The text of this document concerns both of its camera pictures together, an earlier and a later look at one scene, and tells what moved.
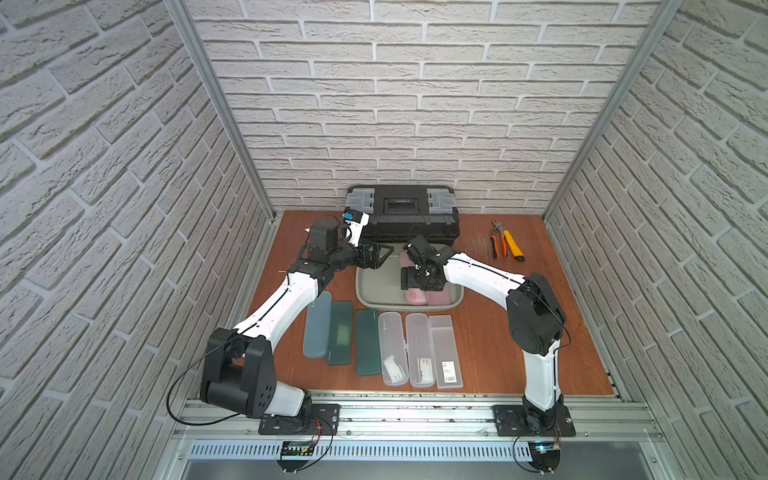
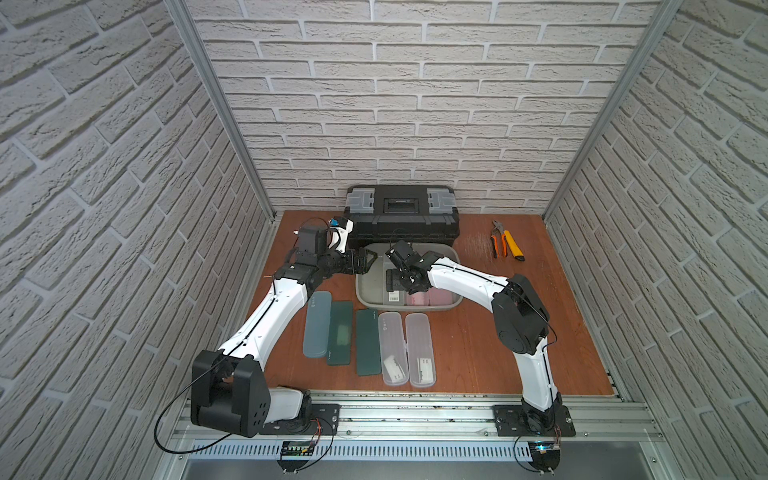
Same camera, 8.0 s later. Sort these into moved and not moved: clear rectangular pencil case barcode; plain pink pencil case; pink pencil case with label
Moved: clear rectangular pencil case barcode
Not moved: plain pink pencil case; pink pencil case with label
